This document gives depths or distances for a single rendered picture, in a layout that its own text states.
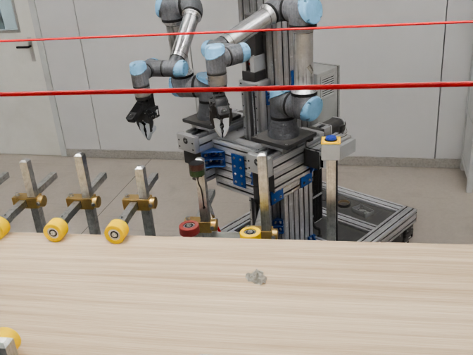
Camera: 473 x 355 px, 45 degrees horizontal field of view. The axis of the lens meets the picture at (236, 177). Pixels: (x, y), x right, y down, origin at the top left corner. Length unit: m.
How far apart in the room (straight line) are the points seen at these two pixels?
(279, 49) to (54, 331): 1.65
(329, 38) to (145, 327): 3.29
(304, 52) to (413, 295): 1.13
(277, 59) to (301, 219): 0.95
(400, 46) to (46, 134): 3.32
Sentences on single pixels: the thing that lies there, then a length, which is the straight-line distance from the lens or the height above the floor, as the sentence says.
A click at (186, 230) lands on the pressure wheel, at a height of 0.90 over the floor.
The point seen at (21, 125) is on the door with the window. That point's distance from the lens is 5.88.
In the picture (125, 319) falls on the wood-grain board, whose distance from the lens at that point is 1.82.
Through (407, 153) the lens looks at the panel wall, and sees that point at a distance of 4.88.
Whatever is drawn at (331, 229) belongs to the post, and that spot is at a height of 0.85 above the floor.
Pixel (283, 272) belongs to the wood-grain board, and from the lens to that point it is 1.93.
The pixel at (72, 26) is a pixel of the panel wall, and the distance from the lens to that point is 5.27.
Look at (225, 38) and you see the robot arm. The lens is 2.34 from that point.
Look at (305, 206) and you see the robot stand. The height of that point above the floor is 0.48.
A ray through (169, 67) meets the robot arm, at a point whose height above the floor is 1.40.
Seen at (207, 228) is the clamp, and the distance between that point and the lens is 2.33.
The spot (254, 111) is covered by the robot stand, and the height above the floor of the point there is 1.09.
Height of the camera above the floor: 1.99
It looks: 25 degrees down
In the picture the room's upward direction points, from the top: 5 degrees counter-clockwise
